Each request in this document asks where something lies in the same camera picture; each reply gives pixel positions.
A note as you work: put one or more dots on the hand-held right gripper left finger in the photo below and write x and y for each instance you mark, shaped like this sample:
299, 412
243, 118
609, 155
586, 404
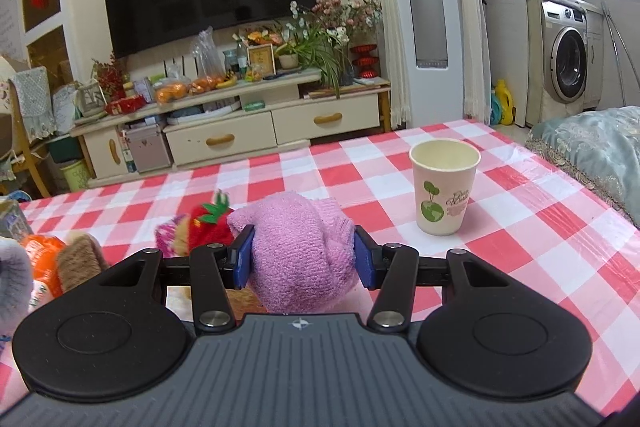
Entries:
244, 257

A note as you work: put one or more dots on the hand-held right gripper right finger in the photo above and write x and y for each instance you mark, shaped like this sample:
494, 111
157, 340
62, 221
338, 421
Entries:
362, 259

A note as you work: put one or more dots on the purple knit sock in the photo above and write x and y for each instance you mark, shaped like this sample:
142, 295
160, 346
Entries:
295, 247

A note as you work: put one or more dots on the brown fuzzy sock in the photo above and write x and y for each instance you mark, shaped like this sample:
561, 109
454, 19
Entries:
82, 259

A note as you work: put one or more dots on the green printed cardboard box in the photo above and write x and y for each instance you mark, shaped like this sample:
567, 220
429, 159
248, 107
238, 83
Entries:
12, 219

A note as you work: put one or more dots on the white paper cup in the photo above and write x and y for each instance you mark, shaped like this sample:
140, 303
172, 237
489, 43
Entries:
445, 192

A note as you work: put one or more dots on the cream tv cabinet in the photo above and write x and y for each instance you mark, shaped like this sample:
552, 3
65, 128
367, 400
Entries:
225, 139

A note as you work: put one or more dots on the pink metal case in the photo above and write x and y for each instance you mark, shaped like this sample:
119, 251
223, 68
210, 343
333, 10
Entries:
147, 149

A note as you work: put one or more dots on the small green box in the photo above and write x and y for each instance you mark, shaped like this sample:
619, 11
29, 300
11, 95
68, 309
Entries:
253, 106

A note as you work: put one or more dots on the red checkered tablecloth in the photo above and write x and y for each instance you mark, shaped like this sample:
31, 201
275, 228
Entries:
525, 257

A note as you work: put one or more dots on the banana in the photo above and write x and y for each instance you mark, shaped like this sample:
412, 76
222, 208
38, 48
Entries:
227, 82

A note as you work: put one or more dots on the bag of oranges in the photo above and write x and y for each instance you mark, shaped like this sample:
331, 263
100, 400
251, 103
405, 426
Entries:
172, 91

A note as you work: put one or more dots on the light green trash bin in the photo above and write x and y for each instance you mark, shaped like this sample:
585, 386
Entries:
76, 177

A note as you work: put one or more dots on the red gift box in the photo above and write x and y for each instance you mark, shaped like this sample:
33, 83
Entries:
125, 105

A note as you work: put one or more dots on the tall plastic bag of tangerines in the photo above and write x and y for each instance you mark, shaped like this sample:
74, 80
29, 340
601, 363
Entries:
206, 67

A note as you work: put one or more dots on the glass jar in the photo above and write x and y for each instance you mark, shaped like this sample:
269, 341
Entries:
231, 63

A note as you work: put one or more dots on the red lantern ornament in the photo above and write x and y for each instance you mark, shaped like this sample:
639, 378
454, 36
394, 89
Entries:
364, 62

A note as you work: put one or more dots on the green glass bottle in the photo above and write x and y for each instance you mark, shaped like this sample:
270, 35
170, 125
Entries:
242, 57

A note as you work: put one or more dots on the teal detergent bottle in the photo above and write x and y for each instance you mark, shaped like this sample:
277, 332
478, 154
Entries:
495, 109

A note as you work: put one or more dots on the orange snack bag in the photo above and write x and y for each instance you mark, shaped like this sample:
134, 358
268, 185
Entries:
42, 267

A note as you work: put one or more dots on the potted spider plant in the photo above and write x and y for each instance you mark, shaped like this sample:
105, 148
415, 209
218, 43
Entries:
320, 57

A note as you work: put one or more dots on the dark green plastic basin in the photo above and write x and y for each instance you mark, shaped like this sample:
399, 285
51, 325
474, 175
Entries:
65, 149

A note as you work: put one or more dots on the yellow detergent bottle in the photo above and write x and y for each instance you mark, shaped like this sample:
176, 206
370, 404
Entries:
505, 104

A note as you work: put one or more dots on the white glass lantern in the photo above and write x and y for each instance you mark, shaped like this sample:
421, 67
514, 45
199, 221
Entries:
90, 99

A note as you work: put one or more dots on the red berry branches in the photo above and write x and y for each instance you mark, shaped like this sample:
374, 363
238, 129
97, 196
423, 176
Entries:
110, 77

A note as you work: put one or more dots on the white curtain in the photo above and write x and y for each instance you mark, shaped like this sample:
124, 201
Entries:
392, 32
470, 32

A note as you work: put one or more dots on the light blue fuzzy sock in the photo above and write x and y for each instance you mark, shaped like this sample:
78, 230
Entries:
15, 282

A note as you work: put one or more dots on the wooden chair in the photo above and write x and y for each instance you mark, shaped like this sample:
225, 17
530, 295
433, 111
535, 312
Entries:
30, 167

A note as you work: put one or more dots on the white printed paper card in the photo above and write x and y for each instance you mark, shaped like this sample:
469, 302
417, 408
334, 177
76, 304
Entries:
66, 107

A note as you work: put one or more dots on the artificial flower bouquet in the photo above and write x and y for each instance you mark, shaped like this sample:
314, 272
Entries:
345, 14

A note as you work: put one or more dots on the blue embroidered cushion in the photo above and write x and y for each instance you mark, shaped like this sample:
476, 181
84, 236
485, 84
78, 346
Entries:
595, 147

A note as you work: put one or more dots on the white tower air conditioner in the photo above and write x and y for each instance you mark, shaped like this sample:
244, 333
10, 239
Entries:
425, 7

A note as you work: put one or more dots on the lace chair cover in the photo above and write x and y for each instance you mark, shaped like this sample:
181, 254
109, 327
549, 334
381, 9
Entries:
32, 102

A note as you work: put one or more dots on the silver washing machine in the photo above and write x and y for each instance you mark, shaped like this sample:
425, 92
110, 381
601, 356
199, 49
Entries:
565, 52

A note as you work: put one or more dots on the wooden picture frame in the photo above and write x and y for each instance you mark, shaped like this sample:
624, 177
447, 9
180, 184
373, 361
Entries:
261, 59

